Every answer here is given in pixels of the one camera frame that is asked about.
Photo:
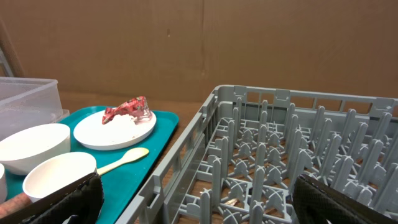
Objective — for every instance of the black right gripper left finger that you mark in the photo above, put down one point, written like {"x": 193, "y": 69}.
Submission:
{"x": 78, "y": 202}

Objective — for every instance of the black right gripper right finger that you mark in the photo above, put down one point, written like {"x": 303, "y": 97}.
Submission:
{"x": 315, "y": 202}

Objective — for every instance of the cream white bowl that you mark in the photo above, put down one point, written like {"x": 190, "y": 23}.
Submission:
{"x": 25, "y": 150}

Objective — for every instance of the yellow plastic spoon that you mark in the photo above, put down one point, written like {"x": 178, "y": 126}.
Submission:
{"x": 131, "y": 155}

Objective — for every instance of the pink white bowl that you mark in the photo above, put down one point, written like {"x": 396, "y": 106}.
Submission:
{"x": 56, "y": 173}

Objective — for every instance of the teal plastic tray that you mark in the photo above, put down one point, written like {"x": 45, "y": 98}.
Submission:
{"x": 119, "y": 185}

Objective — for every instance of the white plastic cup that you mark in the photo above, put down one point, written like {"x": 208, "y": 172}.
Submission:
{"x": 3, "y": 185}

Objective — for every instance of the grey dish rack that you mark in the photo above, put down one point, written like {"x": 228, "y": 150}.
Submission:
{"x": 240, "y": 155}

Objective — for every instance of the red wrapper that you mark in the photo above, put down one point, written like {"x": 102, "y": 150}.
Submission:
{"x": 136, "y": 107}

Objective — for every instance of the white round plate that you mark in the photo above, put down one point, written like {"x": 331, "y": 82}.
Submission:
{"x": 123, "y": 131}

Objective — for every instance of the clear plastic bin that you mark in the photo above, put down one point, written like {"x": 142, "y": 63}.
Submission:
{"x": 29, "y": 102}

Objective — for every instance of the orange carrot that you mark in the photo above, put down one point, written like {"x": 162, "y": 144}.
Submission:
{"x": 14, "y": 204}

